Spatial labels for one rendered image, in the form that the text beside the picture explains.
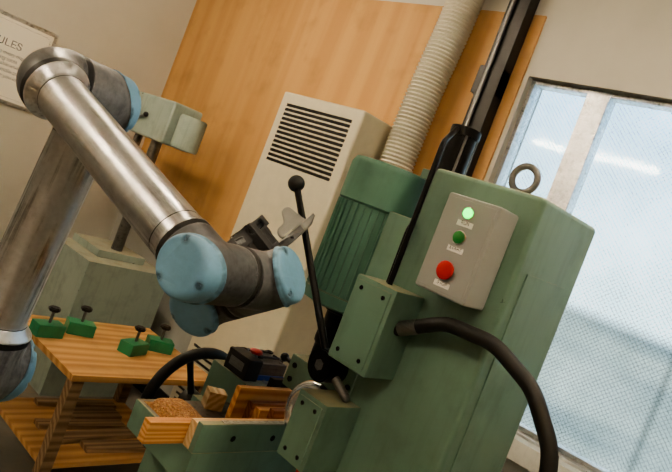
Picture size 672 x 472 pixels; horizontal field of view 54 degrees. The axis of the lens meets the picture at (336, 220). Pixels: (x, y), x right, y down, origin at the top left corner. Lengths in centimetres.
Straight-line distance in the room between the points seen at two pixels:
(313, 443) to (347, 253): 37
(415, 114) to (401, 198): 152
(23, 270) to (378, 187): 71
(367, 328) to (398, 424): 17
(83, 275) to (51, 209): 205
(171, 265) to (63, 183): 52
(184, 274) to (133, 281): 268
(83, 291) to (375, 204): 236
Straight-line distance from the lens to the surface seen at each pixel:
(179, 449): 127
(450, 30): 289
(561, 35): 284
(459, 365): 108
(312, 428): 114
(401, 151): 278
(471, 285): 102
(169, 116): 343
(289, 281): 98
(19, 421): 289
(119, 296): 355
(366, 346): 108
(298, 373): 140
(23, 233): 141
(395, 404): 115
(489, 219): 102
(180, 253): 88
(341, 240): 130
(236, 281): 90
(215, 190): 375
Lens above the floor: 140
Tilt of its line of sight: 1 degrees down
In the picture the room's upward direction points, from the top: 21 degrees clockwise
